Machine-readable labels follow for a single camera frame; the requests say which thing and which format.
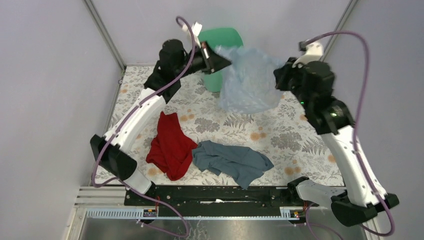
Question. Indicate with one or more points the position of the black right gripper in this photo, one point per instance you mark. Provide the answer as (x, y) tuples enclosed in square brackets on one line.
[(281, 74)]

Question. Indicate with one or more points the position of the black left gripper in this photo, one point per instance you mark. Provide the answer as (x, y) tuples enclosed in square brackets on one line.
[(212, 61)]

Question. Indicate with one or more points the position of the light blue plastic trash bag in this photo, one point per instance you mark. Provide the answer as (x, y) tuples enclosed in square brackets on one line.
[(248, 84)]

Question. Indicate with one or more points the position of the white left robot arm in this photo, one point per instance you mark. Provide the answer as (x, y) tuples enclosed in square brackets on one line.
[(111, 151)]

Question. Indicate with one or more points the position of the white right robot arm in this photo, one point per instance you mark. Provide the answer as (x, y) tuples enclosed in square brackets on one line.
[(363, 197)]

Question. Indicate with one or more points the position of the red cloth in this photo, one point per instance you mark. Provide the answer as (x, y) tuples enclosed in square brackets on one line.
[(171, 149)]

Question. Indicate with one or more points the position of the grey-blue cloth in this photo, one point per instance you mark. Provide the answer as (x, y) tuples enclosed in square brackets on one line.
[(241, 163)]

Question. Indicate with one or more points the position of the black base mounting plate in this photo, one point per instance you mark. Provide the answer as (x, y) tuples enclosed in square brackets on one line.
[(217, 201)]

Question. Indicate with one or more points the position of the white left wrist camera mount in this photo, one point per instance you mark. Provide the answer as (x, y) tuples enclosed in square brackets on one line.
[(195, 29)]

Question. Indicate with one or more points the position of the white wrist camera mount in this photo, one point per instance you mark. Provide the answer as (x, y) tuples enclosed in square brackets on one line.
[(311, 52), (195, 29)]

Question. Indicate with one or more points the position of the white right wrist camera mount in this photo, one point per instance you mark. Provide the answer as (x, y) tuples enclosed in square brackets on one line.
[(311, 52)]

